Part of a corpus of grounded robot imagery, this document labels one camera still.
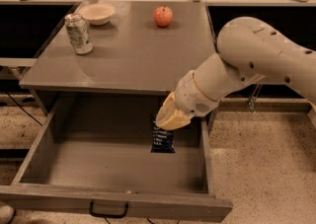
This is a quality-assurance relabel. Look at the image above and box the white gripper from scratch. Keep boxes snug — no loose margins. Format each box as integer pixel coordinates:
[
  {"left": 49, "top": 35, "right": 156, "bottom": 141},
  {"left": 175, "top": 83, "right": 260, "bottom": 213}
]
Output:
[{"left": 155, "top": 70, "right": 219, "bottom": 130}]

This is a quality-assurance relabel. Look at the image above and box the dark blue rxbar wrapper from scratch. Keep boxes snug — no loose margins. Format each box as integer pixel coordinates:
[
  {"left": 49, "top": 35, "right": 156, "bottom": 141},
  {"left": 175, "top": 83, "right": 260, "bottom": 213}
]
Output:
[{"left": 151, "top": 117, "right": 175, "bottom": 153}]

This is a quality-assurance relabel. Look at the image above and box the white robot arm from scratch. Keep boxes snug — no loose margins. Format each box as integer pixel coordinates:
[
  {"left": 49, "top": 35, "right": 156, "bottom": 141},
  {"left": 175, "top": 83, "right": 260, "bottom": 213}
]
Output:
[{"left": 156, "top": 17, "right": 316, "bottom": 130}]

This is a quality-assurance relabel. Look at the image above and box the open grey top drawer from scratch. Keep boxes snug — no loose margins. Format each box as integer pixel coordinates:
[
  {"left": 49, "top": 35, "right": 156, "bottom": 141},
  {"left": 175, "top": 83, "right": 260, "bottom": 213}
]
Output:
[{"left": 1, "top": 93, "right": 233, "bottom": 222}]

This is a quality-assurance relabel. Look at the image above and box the grey cabinet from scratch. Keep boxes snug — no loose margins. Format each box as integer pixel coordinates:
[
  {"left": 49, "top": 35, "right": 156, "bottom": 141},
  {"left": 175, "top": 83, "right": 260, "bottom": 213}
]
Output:
[{"left": 18, "top": 0, "right": 226, "bottom": 134}]

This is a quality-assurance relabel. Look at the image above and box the red apple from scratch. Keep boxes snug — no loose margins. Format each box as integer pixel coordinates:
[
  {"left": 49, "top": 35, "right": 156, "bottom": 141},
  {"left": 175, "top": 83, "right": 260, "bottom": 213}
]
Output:
[{"left": 153, "top": 6, "right": 173, "bottom": 28}]

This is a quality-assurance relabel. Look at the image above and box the silver soda can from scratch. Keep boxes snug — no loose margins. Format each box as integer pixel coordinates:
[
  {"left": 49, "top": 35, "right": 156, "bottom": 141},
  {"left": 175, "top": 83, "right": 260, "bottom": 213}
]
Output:
[{"left": 64, "top": 14, "right": 93, "bottom": 54}]

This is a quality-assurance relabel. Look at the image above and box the white bowl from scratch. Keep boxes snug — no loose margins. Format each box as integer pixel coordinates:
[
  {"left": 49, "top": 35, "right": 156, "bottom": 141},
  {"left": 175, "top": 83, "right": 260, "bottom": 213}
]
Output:
[{"left": 79, "top": 3, "right": 116, "bottom": 26}]

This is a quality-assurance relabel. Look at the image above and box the white shoe tip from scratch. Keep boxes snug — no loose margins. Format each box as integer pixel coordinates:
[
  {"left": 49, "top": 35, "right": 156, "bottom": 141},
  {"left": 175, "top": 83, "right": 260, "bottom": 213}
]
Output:
[{"left": 0, "top": 204, "right": 15, "bottom": 224}]

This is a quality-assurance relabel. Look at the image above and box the black drawer handle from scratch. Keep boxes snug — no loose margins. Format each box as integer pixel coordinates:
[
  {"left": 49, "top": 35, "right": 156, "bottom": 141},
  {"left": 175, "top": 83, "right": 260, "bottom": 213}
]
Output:
[{"left": 88, "top": 201, "right": 129, "bottom": 219}]

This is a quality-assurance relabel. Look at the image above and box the black cable on floor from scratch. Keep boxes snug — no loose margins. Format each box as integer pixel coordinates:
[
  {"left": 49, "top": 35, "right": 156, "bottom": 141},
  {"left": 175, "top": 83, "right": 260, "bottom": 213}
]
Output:
[{"left": 3, "top": 91, "right": 43, "bottom": 127}]

